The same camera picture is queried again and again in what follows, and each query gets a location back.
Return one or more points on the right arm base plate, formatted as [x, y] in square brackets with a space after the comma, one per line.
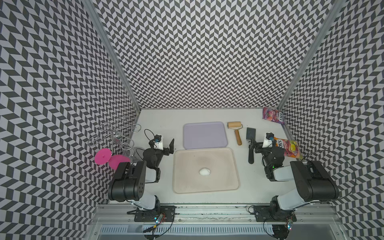
[273, 214]

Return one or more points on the pink plastic wine glass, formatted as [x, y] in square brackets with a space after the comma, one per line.
[105, 156]

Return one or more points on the beige plastic tray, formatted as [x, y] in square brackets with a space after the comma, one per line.
[221, 162]

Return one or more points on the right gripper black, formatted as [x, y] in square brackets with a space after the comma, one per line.
[258, 146]

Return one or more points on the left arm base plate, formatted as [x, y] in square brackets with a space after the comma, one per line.
[147, 216]

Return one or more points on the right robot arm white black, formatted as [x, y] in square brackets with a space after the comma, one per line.
[312, 183]

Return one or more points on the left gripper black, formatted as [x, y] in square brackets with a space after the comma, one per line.
[171, 150]

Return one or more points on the pink snack bag far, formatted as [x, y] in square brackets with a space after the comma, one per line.
[273, 115]

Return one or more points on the black handled metal scraper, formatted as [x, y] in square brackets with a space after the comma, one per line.
[250, 137]

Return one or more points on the orange yellow snack bag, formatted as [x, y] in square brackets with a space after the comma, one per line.
[291, 148]

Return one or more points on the wooden dough roller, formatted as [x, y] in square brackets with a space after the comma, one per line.
[236, 126]

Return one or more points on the white dough ball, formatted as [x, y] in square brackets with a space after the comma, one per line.
[204, 172]

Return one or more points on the metal wire glass rack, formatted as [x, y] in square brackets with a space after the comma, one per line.
[120, 135]

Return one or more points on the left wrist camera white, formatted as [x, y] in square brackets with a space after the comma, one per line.
[158, 142]

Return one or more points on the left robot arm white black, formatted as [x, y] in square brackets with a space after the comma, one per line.
[129, 181]

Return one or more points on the purple plastic tray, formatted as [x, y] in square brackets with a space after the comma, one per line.
[204, 135]

